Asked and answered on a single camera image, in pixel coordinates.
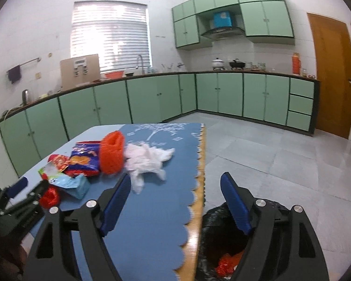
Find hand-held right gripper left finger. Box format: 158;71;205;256
25;173;132;281

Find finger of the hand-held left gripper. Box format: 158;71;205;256
6;179;51;214
0;177;29;202

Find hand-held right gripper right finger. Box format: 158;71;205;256
220;172;330;281

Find small red foam net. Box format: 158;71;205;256
39;187;60;210

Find green and white wrapper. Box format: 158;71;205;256
38;162;66;186

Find black trash bag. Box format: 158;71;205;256
199;198;290;281

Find red snack packet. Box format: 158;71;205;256
48;154;72;172

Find light blue carton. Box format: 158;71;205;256
58;173;91;200

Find orange foam fruit net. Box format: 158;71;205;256
99;131;126;175

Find white plastic bag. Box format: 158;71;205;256
123;142;176;195

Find blue snack packet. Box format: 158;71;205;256
65;141;103;177

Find dark blue scalloped table mat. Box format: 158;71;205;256
58;123;205;273

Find wooden table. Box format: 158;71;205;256
177;124;207;281

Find orange plastic wrapper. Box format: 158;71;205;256
216;253;246;278

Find green drawer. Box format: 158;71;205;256
289;78;315;98
289;94;314;115
287;111;312;131

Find green base cabinets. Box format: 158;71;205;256
0;72;321;179

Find dark towel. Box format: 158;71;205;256
7;66;22;84

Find metal faucet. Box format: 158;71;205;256
135;54;145;75

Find wooden door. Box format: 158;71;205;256
307;12;351;139

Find white window blind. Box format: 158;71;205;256
71;1;150;75

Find range hood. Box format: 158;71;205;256
200;26;245;41

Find blue box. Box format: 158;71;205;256
213;11;233;28

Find metal towel rail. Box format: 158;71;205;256
18;57;42;68

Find green wall cabinets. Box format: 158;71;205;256
172;0;295;50

